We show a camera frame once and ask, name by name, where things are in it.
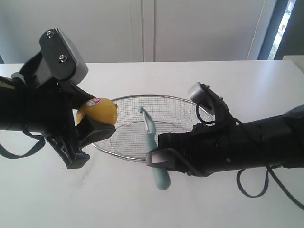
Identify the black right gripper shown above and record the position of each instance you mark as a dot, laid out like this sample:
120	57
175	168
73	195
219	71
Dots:
250	145

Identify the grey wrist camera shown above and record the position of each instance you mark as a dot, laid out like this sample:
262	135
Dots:
205	98
57	59

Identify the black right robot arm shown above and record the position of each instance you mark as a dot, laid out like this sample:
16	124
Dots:
294	121

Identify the white cabinet doors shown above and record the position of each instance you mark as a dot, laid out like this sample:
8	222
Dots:
138	30

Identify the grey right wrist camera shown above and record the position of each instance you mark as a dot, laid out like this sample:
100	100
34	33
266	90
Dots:
205	98

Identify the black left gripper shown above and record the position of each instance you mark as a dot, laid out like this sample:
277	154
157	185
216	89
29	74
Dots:
45	114

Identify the yellow lemon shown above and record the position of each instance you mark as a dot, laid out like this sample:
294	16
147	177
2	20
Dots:
102	110

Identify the teal handled peeler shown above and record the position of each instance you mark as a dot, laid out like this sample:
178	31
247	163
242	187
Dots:
160	174

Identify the oval wire mesh basket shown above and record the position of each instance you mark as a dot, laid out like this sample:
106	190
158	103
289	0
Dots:
141	116

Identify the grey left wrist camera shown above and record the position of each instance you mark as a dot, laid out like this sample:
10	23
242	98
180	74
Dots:
57	59

